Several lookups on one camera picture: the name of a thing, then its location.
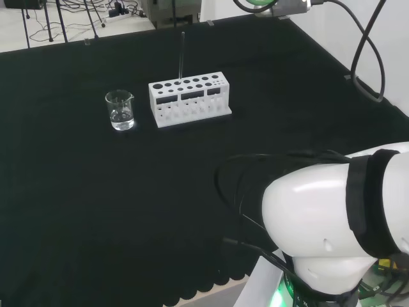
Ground clear glass rod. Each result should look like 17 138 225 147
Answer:
178 31 186 81

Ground white test tube rack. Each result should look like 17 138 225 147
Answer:
148 71 233 129

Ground small clear glass beaker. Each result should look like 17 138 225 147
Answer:
105 90 135 131

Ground black bench cloth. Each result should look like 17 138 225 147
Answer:
0 15 409 307

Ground pale white board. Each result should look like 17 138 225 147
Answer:
235 253 288 307

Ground grey equipment box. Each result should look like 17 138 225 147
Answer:
142 0 203 31

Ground white power strip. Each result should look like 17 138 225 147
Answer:
102 10 132 22

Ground black tripod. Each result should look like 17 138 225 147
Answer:
20 0 70 49
79 0 107 41

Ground thick black looping cable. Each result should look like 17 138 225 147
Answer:
311 0 389 104

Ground black floor cables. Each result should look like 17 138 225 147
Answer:
28 0 148 44

